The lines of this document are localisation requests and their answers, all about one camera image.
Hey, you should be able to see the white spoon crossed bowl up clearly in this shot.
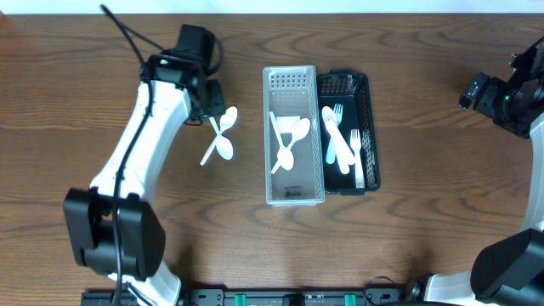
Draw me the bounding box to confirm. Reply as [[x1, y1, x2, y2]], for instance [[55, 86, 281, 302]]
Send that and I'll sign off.
[[200, 106, 238, 166]]

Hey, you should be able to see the black plastic basket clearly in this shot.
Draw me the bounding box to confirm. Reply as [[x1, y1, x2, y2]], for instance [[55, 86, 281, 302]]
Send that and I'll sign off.
[[316, 70, 381, 196]]

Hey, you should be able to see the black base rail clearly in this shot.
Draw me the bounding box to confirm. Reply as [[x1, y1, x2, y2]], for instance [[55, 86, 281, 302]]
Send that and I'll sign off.
[[80, 275, 426, 306]]

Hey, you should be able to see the white plastic spoon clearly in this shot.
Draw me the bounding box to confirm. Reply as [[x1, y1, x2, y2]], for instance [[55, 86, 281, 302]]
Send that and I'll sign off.
[[269, 111, 294, 174], [286, 118, 310, 151]]

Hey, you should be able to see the pale pink plastic spoon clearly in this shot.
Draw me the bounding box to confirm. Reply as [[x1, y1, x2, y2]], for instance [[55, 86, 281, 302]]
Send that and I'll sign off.
[[321, 106, 355, 165]]

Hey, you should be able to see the white plastic fork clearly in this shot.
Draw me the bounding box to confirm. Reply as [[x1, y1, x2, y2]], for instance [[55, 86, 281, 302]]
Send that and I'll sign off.
[[349, 128, 366, 189], [321, 106, 354, 174]]

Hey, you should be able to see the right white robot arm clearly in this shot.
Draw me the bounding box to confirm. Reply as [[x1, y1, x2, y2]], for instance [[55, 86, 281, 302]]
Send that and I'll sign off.
[[422, 72, 543, 305]]

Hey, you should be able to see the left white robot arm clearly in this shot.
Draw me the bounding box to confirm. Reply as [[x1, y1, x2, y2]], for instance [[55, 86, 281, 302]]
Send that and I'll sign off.
[[63, 51, 224, 305]]

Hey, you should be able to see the light blue plastic fork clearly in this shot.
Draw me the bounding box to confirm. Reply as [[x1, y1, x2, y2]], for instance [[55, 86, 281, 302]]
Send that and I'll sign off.
[[326, 104, 343, 164]]

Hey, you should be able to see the white spoon crossed bowl down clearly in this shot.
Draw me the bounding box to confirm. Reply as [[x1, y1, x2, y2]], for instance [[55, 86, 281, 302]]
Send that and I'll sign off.
[[210, 114, 235, 160]]

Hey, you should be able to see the clear plastic basket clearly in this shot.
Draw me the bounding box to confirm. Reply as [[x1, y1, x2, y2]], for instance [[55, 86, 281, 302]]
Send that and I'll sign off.
[[263, 65, 325, 207]]

